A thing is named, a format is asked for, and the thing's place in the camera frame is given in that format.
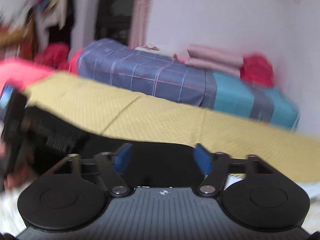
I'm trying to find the black pants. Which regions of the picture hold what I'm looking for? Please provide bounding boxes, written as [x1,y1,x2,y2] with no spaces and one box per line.
[22,104,249,189]

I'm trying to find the yellow quilted blanket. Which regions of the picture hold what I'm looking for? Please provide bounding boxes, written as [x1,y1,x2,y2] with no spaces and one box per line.
[26,72,319,183]

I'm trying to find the pink bed sheet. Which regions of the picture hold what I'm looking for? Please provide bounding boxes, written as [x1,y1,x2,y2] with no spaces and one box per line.
[0,58,56,91]

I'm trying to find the blue plaid pillow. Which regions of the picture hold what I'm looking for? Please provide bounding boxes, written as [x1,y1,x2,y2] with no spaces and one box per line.
[68,38,299,130]

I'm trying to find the folded pink cloth stack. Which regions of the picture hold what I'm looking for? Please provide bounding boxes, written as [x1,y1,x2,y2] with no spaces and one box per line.
[185,45,244,78]

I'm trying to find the folded red cloth stack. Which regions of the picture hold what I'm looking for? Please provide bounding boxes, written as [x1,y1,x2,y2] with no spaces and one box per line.
[240,53,274,88]

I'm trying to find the hanging clothes pile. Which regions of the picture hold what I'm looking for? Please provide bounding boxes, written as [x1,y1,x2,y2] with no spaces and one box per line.
[1,0,75,69]

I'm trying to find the dark wooden cabinet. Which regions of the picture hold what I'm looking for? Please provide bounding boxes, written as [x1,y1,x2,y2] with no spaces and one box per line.
[95,0,135,45]

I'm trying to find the pink curtain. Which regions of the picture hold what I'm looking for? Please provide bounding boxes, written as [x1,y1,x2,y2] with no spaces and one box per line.
[129,0,152,49]

